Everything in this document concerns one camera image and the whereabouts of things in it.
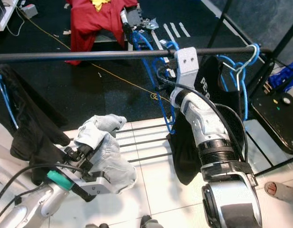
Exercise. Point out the light blue denim shorts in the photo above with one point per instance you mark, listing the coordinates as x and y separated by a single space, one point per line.
113 161

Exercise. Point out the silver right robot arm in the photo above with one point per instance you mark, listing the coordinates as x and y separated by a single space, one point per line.
205 123

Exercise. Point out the blue hanger with pale hook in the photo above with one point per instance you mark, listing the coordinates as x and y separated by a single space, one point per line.
244 95

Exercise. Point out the long thin white tape strip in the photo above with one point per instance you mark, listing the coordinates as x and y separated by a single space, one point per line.
165 32

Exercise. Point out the short white tape strip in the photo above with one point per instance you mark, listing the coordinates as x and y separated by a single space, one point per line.
184 29
174 30

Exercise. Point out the crumpled clear plastic packet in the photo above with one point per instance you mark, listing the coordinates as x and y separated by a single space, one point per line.
150 23

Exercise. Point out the black robot left foot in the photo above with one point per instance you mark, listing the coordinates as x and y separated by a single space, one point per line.
96 226

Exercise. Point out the black robot foot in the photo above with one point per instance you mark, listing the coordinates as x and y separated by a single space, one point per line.
96 226
152 222

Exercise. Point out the black metal clothes rack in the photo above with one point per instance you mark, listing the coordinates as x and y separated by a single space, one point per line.
94 54

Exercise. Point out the black T-shirt with white print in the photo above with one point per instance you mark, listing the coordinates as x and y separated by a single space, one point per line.
184 156

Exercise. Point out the red shirt with yellow print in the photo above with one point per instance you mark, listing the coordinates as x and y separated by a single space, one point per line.
99 23

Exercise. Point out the black robot right foot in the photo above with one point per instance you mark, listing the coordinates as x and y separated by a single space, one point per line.
152 222

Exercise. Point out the blue cloth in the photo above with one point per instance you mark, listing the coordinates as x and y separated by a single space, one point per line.
284 78

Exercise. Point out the white desk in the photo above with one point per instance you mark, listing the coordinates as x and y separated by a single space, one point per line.
1 14

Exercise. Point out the small grey box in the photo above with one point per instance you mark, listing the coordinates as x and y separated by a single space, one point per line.
30 11

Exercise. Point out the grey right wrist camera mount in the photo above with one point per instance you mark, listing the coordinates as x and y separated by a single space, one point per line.
187 64

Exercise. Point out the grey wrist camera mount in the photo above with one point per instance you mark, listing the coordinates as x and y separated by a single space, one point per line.
99 185
187 64

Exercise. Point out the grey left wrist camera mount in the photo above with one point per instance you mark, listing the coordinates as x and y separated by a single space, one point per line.
99 185

